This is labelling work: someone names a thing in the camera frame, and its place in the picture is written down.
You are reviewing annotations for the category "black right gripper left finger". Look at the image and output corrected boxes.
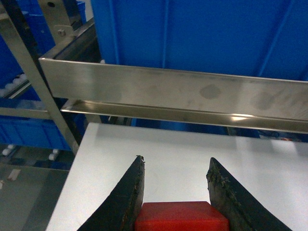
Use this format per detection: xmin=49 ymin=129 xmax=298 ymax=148
xmin=79 ymin=155 xmax=145 ymax=231

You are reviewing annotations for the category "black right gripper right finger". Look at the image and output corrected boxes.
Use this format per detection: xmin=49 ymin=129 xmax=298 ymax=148
xmin=206 ymin=157 xmax=290 ymax=231

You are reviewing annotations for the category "red magnetic cube block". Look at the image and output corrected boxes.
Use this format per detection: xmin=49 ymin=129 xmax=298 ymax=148
xmin=134 ymin=201 xmax=230 ymax=231

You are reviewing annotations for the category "large blue plastic bin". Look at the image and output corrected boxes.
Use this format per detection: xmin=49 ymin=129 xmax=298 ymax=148
xmin=91 ymin=0 xmax=308 ymax=81

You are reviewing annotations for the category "stainless steel shelf rail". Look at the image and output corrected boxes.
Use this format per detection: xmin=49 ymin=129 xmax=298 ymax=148
xmin=40 ymin=58 xmax=308 ymax=133

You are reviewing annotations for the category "stainless steel shelf frame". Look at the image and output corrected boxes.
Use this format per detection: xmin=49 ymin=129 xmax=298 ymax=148
xmin=0 ymin=0 xmax=82 ymax=154

